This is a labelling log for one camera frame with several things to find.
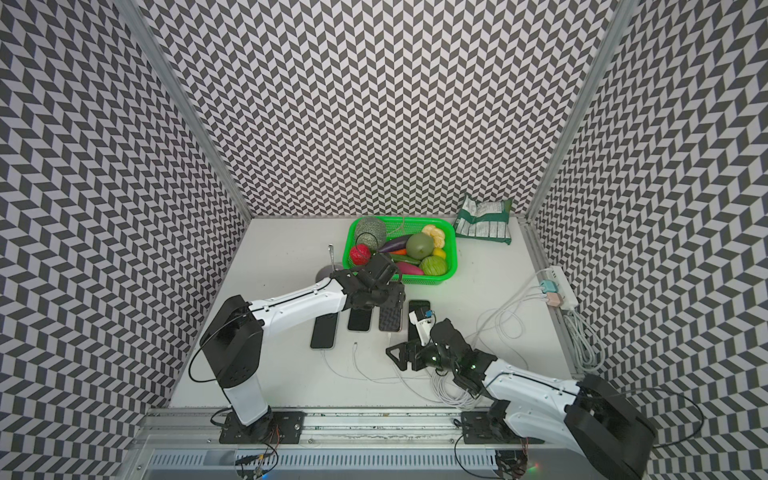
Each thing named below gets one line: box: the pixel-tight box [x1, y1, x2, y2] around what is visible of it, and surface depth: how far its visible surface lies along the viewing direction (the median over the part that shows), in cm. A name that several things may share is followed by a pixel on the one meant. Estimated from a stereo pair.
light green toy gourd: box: [419, 255, 447, 276], surface depth 96 cm
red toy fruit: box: [350, 244, 371, 266], surface depth 98 cm
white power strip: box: [546, 265, 579, 310], surface depth 98 cm
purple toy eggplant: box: [378, 234, 413, 252], surface depth 104 cm
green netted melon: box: [355, 216, 387, 252], surface depth 101 cm
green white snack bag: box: [453, 193, 512, 245], surface depth 111 cm
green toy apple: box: [406, 232, 435, 260], surface depth 103 cm
